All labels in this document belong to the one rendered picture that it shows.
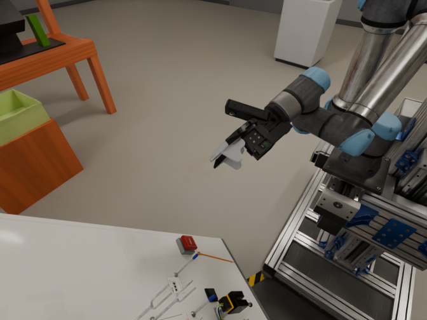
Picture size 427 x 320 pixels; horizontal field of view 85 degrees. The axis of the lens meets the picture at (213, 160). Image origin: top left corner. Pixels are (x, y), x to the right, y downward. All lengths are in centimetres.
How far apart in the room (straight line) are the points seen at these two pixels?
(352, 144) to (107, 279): 66
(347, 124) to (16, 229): 77
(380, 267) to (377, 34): 159
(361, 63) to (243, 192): 170
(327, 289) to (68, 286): 156
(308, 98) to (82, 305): 66
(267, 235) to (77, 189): 189
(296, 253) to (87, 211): 184
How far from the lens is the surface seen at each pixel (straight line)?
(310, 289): 183
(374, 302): 198
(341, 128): 68
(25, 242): 61
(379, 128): 99
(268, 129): 59
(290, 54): 489
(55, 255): 61
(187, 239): 85
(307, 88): 63
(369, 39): 91
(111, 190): 257
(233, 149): 54
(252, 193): 236
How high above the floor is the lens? 187
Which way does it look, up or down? 45 degrees down
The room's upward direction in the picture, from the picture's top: straight up
